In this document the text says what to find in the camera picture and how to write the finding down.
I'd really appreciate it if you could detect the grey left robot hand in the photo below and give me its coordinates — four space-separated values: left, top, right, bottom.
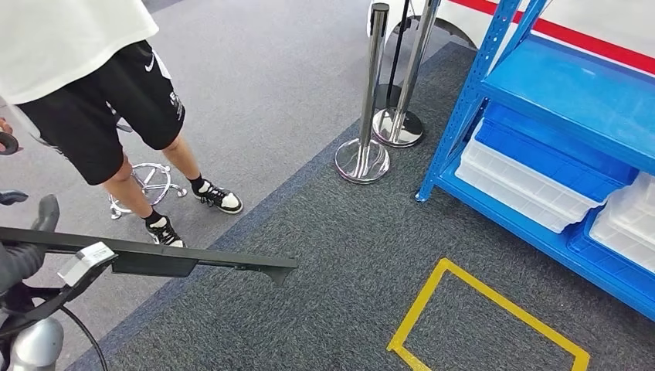
0 190 61 299

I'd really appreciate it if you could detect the person's hand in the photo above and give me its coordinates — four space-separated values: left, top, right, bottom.
0 117 15 154

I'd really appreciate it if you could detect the chrome stanchion post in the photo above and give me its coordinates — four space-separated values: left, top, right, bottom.
372 0 442 149
334 2 392 186

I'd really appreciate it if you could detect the blue metal shelf rack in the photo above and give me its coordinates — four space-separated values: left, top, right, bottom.
415 0 655 324

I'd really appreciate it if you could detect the white car with red stripe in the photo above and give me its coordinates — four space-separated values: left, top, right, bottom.
365 0 655 78

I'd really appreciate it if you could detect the black ring hand controller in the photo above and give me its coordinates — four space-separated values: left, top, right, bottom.
0 131 22 156

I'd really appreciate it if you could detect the black post stand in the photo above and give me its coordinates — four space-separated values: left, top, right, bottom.
375 0 413 111

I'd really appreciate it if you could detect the person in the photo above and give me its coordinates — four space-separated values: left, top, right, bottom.
0 0 245 249

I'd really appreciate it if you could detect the blue plastic bin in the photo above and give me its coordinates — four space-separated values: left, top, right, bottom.
566 206 655 291
474 102 640 204

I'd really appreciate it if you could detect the black plastic plate frame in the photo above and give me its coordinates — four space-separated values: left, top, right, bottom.
0 226 300 288

